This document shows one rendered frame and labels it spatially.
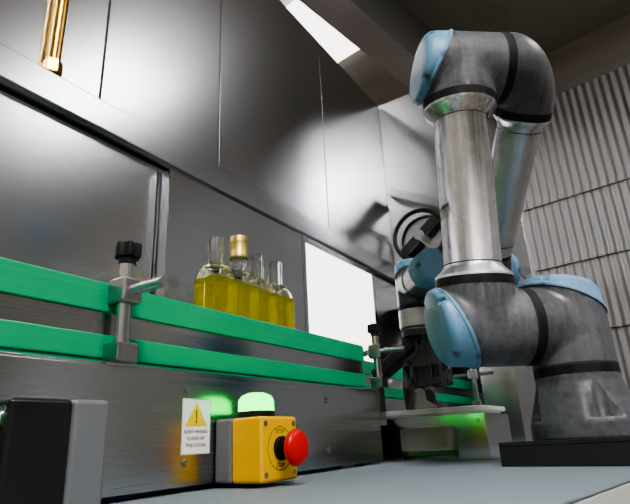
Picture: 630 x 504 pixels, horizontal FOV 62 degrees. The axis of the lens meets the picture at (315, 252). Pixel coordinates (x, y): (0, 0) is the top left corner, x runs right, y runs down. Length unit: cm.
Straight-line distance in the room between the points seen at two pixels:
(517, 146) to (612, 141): 303
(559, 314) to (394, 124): 157
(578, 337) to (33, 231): 82
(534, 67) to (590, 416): 52
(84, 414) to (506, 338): 55
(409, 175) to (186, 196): 121
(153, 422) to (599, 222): 348
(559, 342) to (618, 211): 304
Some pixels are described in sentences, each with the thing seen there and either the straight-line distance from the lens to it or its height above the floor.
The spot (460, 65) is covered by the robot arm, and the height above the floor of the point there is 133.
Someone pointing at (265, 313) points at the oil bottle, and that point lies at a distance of 98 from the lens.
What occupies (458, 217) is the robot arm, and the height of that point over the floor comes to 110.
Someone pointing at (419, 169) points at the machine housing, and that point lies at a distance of 213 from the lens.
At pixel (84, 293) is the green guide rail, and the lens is 58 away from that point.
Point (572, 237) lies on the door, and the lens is 386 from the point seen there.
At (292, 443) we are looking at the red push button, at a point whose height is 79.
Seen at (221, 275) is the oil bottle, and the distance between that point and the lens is 90.
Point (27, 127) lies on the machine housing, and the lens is 97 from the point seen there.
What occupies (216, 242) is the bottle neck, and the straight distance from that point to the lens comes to 94.
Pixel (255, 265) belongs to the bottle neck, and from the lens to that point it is 102.
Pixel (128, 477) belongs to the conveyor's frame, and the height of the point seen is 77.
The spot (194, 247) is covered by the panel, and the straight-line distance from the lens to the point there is 108.
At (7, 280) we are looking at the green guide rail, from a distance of 55.
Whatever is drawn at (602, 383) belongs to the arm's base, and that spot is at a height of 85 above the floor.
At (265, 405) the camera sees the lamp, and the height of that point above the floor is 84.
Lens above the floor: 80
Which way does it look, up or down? 20 degrees up
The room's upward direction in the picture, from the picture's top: 3 degrees counter-clockwise
